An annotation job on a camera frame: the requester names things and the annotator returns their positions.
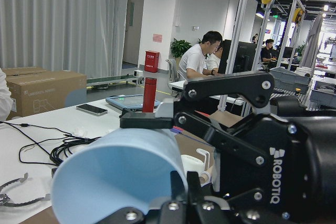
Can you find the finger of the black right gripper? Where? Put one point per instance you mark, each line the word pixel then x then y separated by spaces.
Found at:
pixel 161 118

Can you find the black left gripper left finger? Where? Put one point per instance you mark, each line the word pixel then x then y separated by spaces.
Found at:
pixel 174 209

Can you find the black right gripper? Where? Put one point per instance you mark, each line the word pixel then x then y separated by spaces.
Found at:
pixel 282 166

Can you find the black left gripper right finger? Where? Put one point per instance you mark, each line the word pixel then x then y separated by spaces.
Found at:
pixel 199 209

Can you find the pale green white cup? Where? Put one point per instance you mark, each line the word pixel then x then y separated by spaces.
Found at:
pixel 192 164

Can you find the blue teach pendant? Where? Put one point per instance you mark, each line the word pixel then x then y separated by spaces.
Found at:
pixel 131 102

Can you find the black smartphone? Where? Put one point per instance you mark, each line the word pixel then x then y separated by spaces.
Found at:
pixel 94 110

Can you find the red thermos bottle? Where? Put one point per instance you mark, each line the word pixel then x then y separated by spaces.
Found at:
pixel 149 94

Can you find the red cabinet box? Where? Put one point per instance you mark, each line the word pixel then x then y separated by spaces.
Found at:
pixel 151 61

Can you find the man in white shirt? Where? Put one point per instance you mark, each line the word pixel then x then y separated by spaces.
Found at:
pixel 192 64

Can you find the cardboard box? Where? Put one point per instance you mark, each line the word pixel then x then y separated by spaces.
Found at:
pixel 36 90

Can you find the seated person white shirt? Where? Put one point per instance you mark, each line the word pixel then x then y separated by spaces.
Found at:
pixel 5 96

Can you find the white wire cup rack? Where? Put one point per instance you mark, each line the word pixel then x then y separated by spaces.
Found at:
pixel 205 176

